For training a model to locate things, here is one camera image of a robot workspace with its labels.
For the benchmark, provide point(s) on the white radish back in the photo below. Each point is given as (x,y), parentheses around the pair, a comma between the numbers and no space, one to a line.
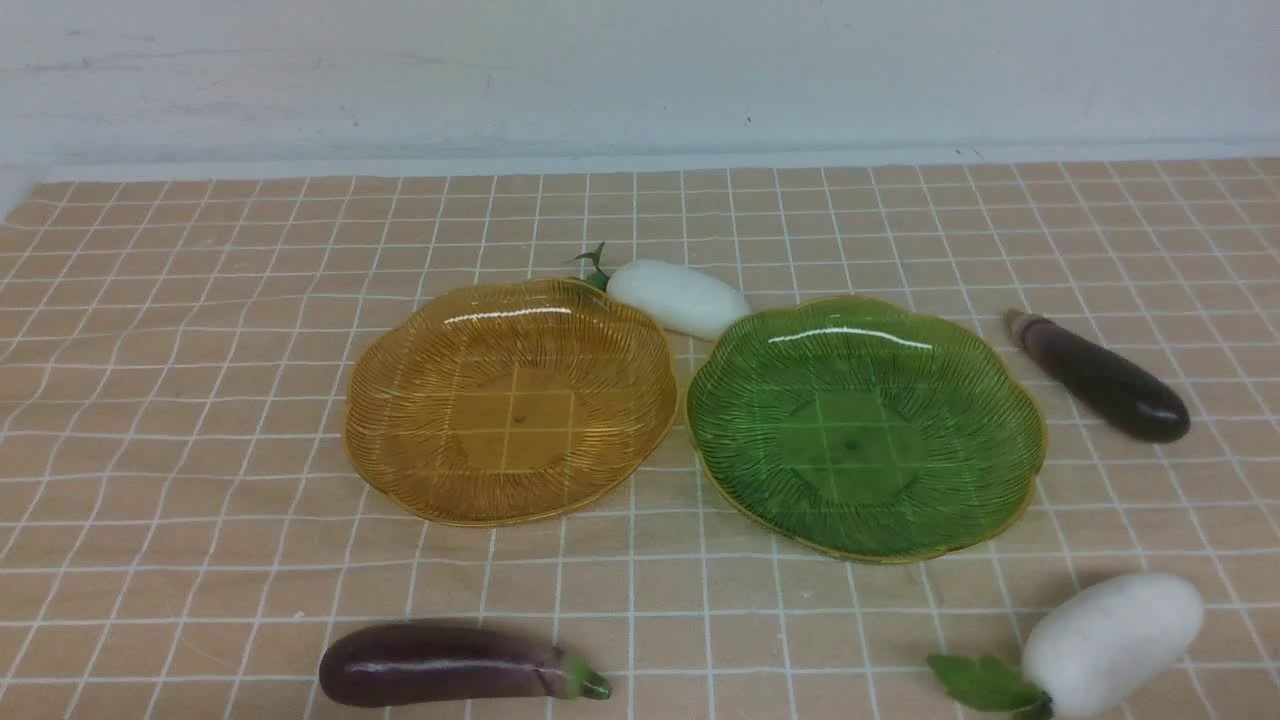
(678,297)

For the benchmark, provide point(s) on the purple eggplant green stem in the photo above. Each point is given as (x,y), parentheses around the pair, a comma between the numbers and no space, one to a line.
(431,660)

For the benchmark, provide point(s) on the purple eggplant brown stem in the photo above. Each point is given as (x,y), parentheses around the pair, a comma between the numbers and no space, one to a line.
(1122,393)

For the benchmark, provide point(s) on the white radish large leaf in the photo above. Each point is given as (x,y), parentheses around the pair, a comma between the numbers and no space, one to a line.
(1086,656)

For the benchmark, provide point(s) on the amber ribbed glass plate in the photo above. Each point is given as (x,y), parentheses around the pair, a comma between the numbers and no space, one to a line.
(497,404)

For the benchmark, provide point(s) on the green ribbed glass plate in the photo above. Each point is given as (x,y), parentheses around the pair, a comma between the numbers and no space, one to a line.
(864,431)

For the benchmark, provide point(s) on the checkered beige tablecloth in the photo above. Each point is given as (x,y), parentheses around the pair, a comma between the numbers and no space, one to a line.
(182,534)

